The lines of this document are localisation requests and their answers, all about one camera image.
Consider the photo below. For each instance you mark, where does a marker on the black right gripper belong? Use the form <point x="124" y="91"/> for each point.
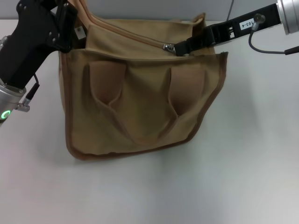
<point x="233" y="29"/>

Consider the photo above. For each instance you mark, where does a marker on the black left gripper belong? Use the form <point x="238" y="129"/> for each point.
<point x="28" y="46"/>

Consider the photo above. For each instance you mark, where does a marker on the silver metal zipper pull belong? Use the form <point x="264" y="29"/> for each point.
<point x="169" y="47"/>

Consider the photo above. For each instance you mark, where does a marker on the khaki canvas food bag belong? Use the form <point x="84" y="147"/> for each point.
<point x="142" y="100"/>

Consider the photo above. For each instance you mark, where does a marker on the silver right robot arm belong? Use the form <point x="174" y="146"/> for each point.
<point x="290" y="16"/>

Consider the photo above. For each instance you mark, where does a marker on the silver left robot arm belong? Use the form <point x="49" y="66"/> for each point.
<point x="9" y="102"/>

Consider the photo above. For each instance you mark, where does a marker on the small white bag label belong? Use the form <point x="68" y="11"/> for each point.
<point x="80" y="33"/>

